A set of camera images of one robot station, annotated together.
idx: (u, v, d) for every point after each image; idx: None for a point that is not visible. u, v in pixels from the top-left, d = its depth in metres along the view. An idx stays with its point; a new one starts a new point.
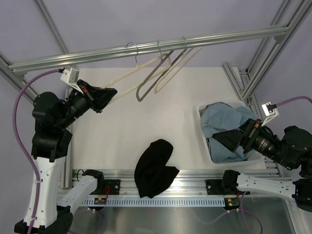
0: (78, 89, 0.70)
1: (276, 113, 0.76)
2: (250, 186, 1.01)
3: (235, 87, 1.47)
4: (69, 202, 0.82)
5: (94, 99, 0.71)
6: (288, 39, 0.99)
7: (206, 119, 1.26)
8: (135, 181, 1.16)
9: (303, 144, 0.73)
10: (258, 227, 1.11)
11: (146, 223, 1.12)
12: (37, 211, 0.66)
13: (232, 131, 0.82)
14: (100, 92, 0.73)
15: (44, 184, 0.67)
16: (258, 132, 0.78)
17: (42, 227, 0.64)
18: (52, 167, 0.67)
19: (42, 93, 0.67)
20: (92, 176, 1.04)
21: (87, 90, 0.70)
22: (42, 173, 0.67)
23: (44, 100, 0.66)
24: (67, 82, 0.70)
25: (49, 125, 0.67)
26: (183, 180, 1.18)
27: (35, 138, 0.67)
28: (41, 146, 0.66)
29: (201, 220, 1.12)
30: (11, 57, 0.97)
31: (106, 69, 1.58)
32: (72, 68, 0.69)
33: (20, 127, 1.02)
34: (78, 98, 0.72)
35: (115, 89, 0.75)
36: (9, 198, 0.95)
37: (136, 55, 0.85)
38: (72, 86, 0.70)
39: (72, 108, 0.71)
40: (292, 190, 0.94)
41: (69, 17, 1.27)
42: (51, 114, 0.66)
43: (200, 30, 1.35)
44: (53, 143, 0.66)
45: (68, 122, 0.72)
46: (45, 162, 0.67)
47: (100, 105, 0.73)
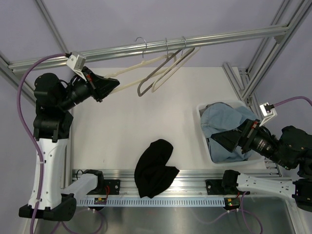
0: (82, 76, 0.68)
1: (274, 113, 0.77)
2: (251, 186, 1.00)
3: (235, 87, 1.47)
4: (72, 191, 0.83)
5: (96, 87, 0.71)
6: (288, 39, 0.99)
7: (206, 119, 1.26)
8: (135, 181, 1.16)
9: (301, 144, 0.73)
10: (258, 228, 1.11)
11: (146, 223, 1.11)
12: (42, 193, 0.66)
13: (230, 131, 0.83)
14: (103, 81, 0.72)
15: (48, 165, 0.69)
16: (257, 132, 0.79)
17: (48, 208, 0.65)
18: (56, 147, 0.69)
19: (45, 74, 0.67)
20: (93, 174, 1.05)
21: (91, 77, 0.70)
22: (45, 155, 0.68)
23: (46, 80, 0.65)
24: (72, 68, 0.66)
25: (51, 105, 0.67)
26: (183, 180, 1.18)
27: (37, 120, 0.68)
28: (43, 127, 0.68)
29: (202, 220, 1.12)
30: (11, 57, 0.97)
31: (106, 69, 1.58)
32: (79, 55, 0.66)
33: (20, 127, 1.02)
34: (81, 85, 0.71)
35: (117, 80, 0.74)
36: (8, 198, 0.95)
37: (143, 54, 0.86)
38: (77, 72, 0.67)
39: (73, 93, 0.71)
40: (292, 190, 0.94)
41: (69, 17, 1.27)
42: (53, 94, 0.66)
43: (200, 31, 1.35)
44: (54, 124, 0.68)
45: (69, 105, 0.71)
46: (48, 142, 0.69)
47: (102, 93, 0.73)
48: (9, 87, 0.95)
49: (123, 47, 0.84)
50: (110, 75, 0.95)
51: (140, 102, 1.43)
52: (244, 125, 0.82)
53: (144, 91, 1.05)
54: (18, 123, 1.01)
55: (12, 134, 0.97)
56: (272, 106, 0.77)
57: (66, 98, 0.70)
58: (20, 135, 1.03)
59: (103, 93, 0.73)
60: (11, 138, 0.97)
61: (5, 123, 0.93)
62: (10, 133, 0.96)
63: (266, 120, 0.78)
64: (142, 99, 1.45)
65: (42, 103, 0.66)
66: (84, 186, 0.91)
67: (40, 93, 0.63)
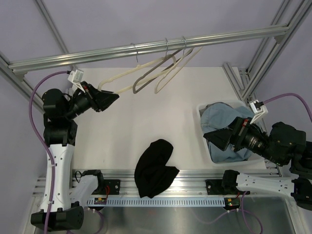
0: (81, 88, 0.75)
1: (264, 110, 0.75)
2: (249, 185, 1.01)
3: (235, 87, 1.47)
4: (76, 198, 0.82)
5: (97, 99, 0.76)
6: (288, 39, 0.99)
7: (206, 119, 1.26)
8: (135, 180, 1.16)
9: (288, 139, 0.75)
10: (258, 228, 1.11)
11: (146, 223, 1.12)
12: (53, 196, 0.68)
13: (221, 130, 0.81)
14: (103, 94, 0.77)
15: (59, 168, 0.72)
16: (247, 130, 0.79)
17: (61, 209, 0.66)
18: (66, 151, 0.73)
19: (49, 89, 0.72)
20: (92, 174, 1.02)
21: (90, 90, 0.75)
22: (56, 158, 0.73)
23: (51, 94, 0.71)
24: (71, 80, 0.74)
25: (58, 116, 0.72)
26: (183, 180, 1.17)
27: (48, 131, 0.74)
28: (53, 138, 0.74)
29: (202, 220, 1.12)
30: (11, 56, 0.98)
31: (106, 69, 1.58)
32: (78, 69, 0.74)
33: (20, 127, 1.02)
34: (81, 97, 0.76)
35: (117, 94, 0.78)
36: (9, 197, 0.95)
37: (137, 55, 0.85)
38: (76, 85, 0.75)
39: (75, 106, 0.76)
40: (290, 188, 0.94)
41: (69, 17, 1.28)
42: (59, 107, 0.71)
43: (200, 30, 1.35)
44: (64, 131, 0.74)
45: (74, 115, 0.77)
46: (57, 147, 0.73)
47: (103, 106, 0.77)
48: (9, 87, 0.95)
49: (123, 47, 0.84)
50: (106, 81, 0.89)
51: (140, 102, 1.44)
52: (234, 123, 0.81)
53: (139, 88, 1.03)
54: (18, 123, 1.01)
55: (12, 134, 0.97)
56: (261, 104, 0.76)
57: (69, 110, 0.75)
58: (20, 135, 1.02)
59: (105, 106, 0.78)
60: (11, 138, 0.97)
61: (5, 123, 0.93)
62: (10, 133, 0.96)
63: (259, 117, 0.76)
64: (142, 99, 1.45)
65: (49, 116, 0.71)
66: (87, 188, 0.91)
67: (48, 107, 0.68)
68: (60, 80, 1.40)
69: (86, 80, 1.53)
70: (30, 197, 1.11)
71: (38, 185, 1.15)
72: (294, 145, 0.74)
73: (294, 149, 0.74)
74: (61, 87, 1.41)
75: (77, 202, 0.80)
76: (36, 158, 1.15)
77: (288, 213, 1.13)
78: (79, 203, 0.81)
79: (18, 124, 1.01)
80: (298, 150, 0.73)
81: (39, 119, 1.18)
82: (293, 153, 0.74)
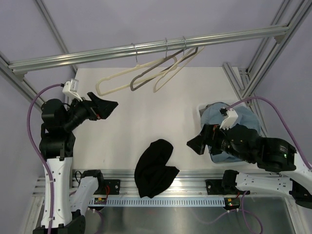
0: (78, 97, 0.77)
1: (229, 114, 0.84)
2: (249, 185, 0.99)
3: (235, 87, 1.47)
4: (78, 205, 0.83)
5: (96, 106, 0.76)
6: (288, 38, 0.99)
7: (206, 119, 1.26)
8: (135, 179, 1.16)
9: (239, 137, 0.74)
10: (258, 228, 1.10)
11: (146, 223, 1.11)
12: (53, 212, 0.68)
13: (198, 137, 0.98)
14: (103, 102, 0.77)
15: (58, 183, 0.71)
16: (217, 134, 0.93)
17: (62, 225, 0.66)
18: (64, 165, 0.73)
19: (49, 100, 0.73)
20: (92, 176, 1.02)
21: (90, 97, 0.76)
22: (54, 173, 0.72)
23: (51, 104, 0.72)
24: (68, 91, 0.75)
25: (56, 126, 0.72)
26: (183, 180, 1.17)
27: (44, 143, 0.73)
28: (50, 149, 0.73)
29: (202, 220, 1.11)
30: (11, 56, 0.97)
31: (107, 69, 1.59)
32: (73, 80, 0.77)
33: (20, 126, 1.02)
34: (80, 107, 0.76)
35: (116, 102, 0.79)
36: (8, 197, 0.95)
37: (136, 56, 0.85)
38: (73, 94, 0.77)
39: (74, 116, 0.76)
40: (289, 186, 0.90)
41: (69, 17, 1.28)
42: (57, 116, 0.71)
43: (200, 30, 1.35)
44: (60, 144, 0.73)
45: (73, 127, 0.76)
46: (56, 162, 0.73)
47: (103, 112, 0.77)
48: (9, 86, 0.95)
49: (123, 47, 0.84)
50: (104, 79, 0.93)
51: (140, 102, 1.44)
52: (204, 130, 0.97)
53: (136, 87, 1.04)
54: (18, 123, 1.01)
55: (12, 134, 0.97)
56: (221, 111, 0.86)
57: (69, 121, 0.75)
58: (20, 134, 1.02)
59: (105, 113, 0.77)
60: (11, 138, 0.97)
61: (5, 123, 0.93)
62: (10, 132, 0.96)
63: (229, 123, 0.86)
64: (142, 99, 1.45)
65: (48, 126, 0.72)
66: (86, 194, 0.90)
67: (48, 116, 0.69)
68: (60, 80, 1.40)
69: (86, 80, 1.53)
70: (30, 197, 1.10)
71: (38, 185, 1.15)
72: (246, 142, 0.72)
73: (246, 145, 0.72)
74: (61, 87, 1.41)
75: (79, 210, 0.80)
76: (36, 158, 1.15)
77: (287, 213, 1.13)
78: (81, 211, 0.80)
79: (17, 124, 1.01)
80: (251, 146, 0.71)
81: (39, 119, 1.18)
82: (250, 149, 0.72)
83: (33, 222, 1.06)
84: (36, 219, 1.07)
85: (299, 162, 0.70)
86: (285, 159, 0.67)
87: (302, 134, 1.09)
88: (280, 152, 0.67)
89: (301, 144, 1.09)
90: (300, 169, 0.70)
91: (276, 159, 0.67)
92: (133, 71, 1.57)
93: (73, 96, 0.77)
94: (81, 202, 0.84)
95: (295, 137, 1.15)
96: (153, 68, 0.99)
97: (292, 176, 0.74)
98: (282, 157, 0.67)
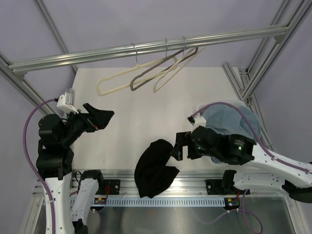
0: (73, 109, 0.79)
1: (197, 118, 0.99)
2: (245, 183, 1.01)
3: (235, 87, 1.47)
4: (80, 214, 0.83)
5: (93, 117, 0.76)
6: (288, 38, 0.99)
7: (206, 119, 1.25)
8: (135, 179, 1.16)
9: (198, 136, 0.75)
10: (257, 227, 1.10)
11: (146, 223, 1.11)
12: (56, 230, 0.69)
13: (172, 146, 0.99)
14: (100, 112, 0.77)
15: (58, 202, 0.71)
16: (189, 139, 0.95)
17: None
18: (63, 185, 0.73)
19: (47, 115, 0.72)
20: (92, 179, 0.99)
21: (87, 109, 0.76)
22: (54, 193, 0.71)
23: (48, 120, 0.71)
24: (64, 104, 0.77)
25: (54, 142, 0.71)
26: (183, 180, 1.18)
27: (41, 160, 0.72)
28: (48, 167, 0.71)
29: (202, 220, 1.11)
30: (11, 56, 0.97)
31: (107, 69, 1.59)
32: (67, 93, 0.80)
33: (19, 126, 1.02)
34: (78, 121, 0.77)
35: (112, 111, 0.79)
36: (8, 198, 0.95)
37: (136, 56, 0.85)
38: (68, 107, 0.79)
39: (73, 129, 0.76)
40: (282, 181, 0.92)
41: (69, 17, 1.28)
42: (56, 133, 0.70)
43: (200, 30, 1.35)
44: (58, 161, 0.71)
45: (71, 142, 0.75)
46: (55, 181, 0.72)
47: (101, 123, 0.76)
48: (9, 86, 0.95)
49: (123, 47, 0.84)
50: (104, 79, 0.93)
51: (140, 102, 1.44)
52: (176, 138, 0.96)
53: (136, 87, 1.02)
54: (18, 123, 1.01)
55: (12, 133, 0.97)
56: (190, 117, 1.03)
57: (67, 136, 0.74)
58: (19, 135, 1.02)
59: (102, 123, 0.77)
60: (11, 138, 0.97)
61: (4, 122, 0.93)
62: (9, 132, 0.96)
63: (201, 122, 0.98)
64: (142, 99, 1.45)
65: (46, 142, 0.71)
66: (87, 198, 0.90)
67: (46, 133, 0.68)
68: (60, 80, 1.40)
69: (87, 80, 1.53)
70: (30, 197, 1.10)
71: (38, 185, 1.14)
72: (204, 139, 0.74)
73: (205, 143, 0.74)
74: (61, 87, 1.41)
75: (81, 220, 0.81)
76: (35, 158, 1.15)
77: (287, 213, 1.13)
78: (83, 222, 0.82)
79: (17, 123, 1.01)
80: (210, 144, 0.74)
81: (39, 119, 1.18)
82: (210, 146, 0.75)
83: (32, 223, 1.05)
84: (35, 219, 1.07)
85: (257, 153, 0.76)
86: (242, 151, 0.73)
87: (302, 134, 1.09)
88: (236, 145, 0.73)
89: (302, 144, 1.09)
90: (260, 160, 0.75)
91: (234, 152, 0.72)
92: (133, 71, 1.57)
93: (69, 109, 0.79)
94: (82, 211, 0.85)
95: (294, 137, 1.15)
96: (153, 68, 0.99)
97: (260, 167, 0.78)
98: (238, 150, 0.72)
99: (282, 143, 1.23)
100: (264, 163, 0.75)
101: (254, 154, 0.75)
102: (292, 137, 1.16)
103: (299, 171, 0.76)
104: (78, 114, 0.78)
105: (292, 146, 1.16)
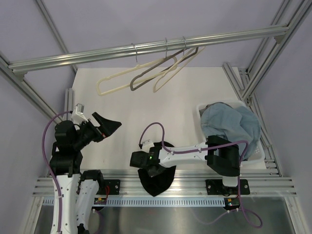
0: (84, 118, 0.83)
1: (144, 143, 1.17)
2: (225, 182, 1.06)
3: (235, 87, 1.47)
4: (81, 219, 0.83)
5: (102, 125, 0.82)
6: (288, 38, 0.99)
7: (206, 119, 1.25)
8: (141, 179, 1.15)
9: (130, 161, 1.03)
10: (256, 220, 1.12)
11: (146, 223, 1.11)
12: (61, 226, 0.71)
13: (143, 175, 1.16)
14: (107, 121, 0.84)
15: (65, 198, 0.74)
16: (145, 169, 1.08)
17: None
18: (71, 182, 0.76)
19: (62, 121, 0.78)
20: (92, 180, 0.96)
21: (95, 118, 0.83)
22: (63, 189, 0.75)
23: (63, 125, 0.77)
24: (75, 113, 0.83)
25: (67, 145, 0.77)
26: (183, 180, 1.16)
27: (54, 161, 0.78)
28: (60, 166, 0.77)
29: (201, 220, 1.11)
30: (11, 57, 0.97)
31: (107, 69, 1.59)
32: (79, 104, 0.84)
33: (19, 127, 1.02)
34: (88, 129, 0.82)
35: (120, 122, 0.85)
36: (8, 197, 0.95)
37: (136, 56, 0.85)
38: (79, 116, 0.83)
39: (85, 136, 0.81)
40: None
41: (69, 17, 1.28)
42: (68, 136, 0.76)
43: (201, 30, 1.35)
44: (69, 161, 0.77)
45: (82, 146, 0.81)
46: (65, 178, 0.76)
47: (108, 129, 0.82)
48: (9, 87, 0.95)
49: (123, 47, 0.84)
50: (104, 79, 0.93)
51: (140, 102, 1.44)
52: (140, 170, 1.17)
53: (137, 87, 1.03)
54: (17, 123, 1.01)
55: (11, 133, 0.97)
56: (139, 143, 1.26)
57: (78, 140, 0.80)
58: (19, 135, 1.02)
59: (109, 131, 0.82)
60: (10, 138, 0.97)
61: (5, 123, 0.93)
62: (9, 132, 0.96)
63: (147, 147, 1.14)
64: (142, 99, 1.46)
65: (60, 144, 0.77)
66: (88, 202, 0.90)
67: (61, 136, 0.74)
68: (59, 80, 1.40)
69: (87, 80, 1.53)
70: (30, 197, 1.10)
71: (38, 185, 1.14)
72: (133, 161, 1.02)
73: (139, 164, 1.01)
74: (61, 87, 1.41)
75: (82, 224, 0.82)
76: (35, 157, 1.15)
77: (287, 212, 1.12)
78: (84, 226, 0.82)
79: (16, 124, 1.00)
80: (138, 164, 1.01)
81: (40, 119, 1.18)
82: (140, 165, 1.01)
83: (32, 223, 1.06)
84: (36, 219, 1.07)
85: (163, 155, 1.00)
86: (155, 160, 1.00)
87: (302, 134, 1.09)
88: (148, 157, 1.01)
89: (301, 144, 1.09)
90: (164, 159, 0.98)
91: (150, 163, 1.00)
92: (133, 71, 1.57)
93: (80, 119, 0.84)
94: (83, 215, 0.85)
95: (294, 137, 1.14)
96: (153, 68, 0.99)
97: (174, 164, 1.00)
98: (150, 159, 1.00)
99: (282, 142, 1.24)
100: (167, 158, 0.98)
101: (160, 157, 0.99)
102: (292, 137, 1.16)
103: (194, 153, 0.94)
104: (88, 123, 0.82)
105: (292, 146, 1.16)
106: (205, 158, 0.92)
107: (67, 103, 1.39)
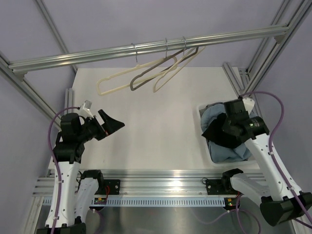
0: (89, 114, 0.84)
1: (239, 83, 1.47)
2: (241, 182, 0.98)
3: (235, 88, 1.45)
4: (79, 212, 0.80)
5: (106, 122, 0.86)
6: (288, 39, 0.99)
7: (206, 120, 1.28)
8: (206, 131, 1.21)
9: (230, 101, 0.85)
10: (256, 224, 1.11)
11: (146, 223, 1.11)
12: (59, 211, 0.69)
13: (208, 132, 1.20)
14: (111, 120, 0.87)
15: (65, 185, 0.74)
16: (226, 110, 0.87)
17: (65, 225, 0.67)
18: (72, 168, 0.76)
19: (69, 113, 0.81)
20: (92, 178, 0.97)
21: (101, 115, 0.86)
22: (63, 175, 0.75)
23: (69, 115, 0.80)
24: (82, 108, 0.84)
25: (71, 135, 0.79)
26: (183, 180, 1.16)
27: (56, 148, 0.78)
28: (61, 154, 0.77)
29: (202, 220, 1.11)
30: (12, 57, 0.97)
31: (107, 69, 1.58)
32: (87, 100, 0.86)
33: (19, 127, 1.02)
34: (92, 125, 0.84)
35: (123, 123, 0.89)
36: (8, 198, 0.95)
37: (136, 56, 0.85)
38: (85, 111, 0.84)
39: (88, 130, 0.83)
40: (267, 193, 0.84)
41: (69, 18, 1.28)
42: (73, 126, 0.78)
43: (201, 30, 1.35)
44: (71, 149, 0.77)
45: (84, 140, 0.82)
46: (66, 164, 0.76)
47: (111, 127, 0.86)
48: (9, 87, 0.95)
49: (123, 47, 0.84)
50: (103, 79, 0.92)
51: (140, 102, 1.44)
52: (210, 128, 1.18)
53: (137, 87, 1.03)
54: (17, 123, 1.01)
55: (11, 133, 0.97)
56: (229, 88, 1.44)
57: (81, 133, 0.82)
58: (19, 135, 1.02)
59: (112, 128, 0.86)
60: (10, 137, 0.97)
61: (4, 123, 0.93)
62: (9, 132, 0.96)
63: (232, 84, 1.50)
64: (142, 99, 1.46)
65: (64, 132, 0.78)
66: (88, 197, 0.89)
67: (66, 124, 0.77)
68: (59, 80, 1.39)
69: (87, 80, 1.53)
70: (30, 197, 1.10)
71: (38, 185, 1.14)
72: (231, 104, 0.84)
73: (230, 108, 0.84)
74: (61, 87, 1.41)
75: (79, 217, 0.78)
76: (35, 158, 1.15)
77: None
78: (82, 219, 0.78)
79: (16, 124, 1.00)
80: (232, 109, 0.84)
81: (40, 119, 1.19)
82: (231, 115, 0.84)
83: (32, 223, 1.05)
84: (35, 219, 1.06)
85: (263, 140, 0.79)
86: (251, 129, 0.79)
87: (302, 135, 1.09)
88: (250, 122, 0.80)
89: (302, 144, 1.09)
90: (259, 144, 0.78)
91: (244, 123, 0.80)
92: (133, 71, 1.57)
93: (86, 114, 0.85)
94: (81, 208, 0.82)
95: (294, 137, 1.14)
96: (152, 68, 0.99)
97: (256, 155, 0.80)
98: (250, 126, 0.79)
99: (281, 142, 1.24)
100: (259, 148, 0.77)
101: (258, 137, 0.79)
102: (292, 137, 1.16)
103: (282, 180, 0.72)
104: (93, 119, 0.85)
105: (292, 146, 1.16)
106: (283, 196, 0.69)
107: (67, 103, 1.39)
